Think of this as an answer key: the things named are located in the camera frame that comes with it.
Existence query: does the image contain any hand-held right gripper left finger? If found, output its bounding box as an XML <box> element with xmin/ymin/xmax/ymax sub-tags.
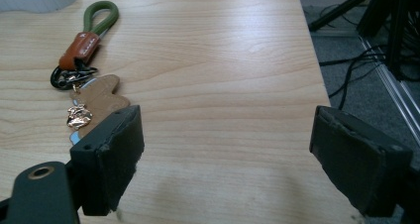
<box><xmin>69</xmin><ymin>104</ymin><xmax>146</xmax><ymax>217</ymax></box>

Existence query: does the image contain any black tripod stand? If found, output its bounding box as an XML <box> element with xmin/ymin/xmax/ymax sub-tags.
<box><xmin>308</xmin><ymin>0</ymin><xmax>420</xmax><ymax>83</ymax></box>

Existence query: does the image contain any green loop brown leather keychain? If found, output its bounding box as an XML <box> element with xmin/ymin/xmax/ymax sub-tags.
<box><xmin>50</xmin><ymin>0</ymin><xmax>132</xmax><ymax>146</ymax></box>

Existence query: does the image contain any white key stand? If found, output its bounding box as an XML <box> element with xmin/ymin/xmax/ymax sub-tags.
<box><xmin>0</xmin><ymin>0</ymin><xmax>80</xmax><ymax>14</ymax></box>

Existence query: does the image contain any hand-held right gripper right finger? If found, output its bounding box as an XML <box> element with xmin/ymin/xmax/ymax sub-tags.
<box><xmin>309</xmin><ymin>105</ymin><xmax>414</xmax><ymax>217</ymax></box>

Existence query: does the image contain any aluminium rail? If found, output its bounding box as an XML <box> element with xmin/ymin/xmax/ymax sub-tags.
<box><xmin>358</xmin><ymin>35</ymin><xmax>420</xmax><ymax>148</ymax></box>

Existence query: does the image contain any black cable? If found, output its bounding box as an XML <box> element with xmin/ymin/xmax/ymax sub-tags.
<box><xmin>318</xmin><ymin>45</ymin><xmax>388</xmax><ymax>111</ymax></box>

